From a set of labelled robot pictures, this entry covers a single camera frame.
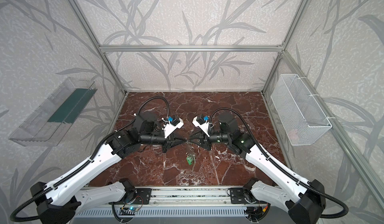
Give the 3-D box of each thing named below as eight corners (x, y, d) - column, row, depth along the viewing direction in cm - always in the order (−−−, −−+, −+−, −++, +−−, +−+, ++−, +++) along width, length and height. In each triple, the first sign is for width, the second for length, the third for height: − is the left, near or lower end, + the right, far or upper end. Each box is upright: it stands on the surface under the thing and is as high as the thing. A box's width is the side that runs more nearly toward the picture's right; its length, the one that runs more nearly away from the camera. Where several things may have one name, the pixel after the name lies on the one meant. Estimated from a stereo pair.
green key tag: (186, 165, 85) (185, 160, 78) (186, 157, 88) (185, 152, 81) (195, 165, 85) (195, 160, 78) (196, 157, 88) (195, 152, 81)
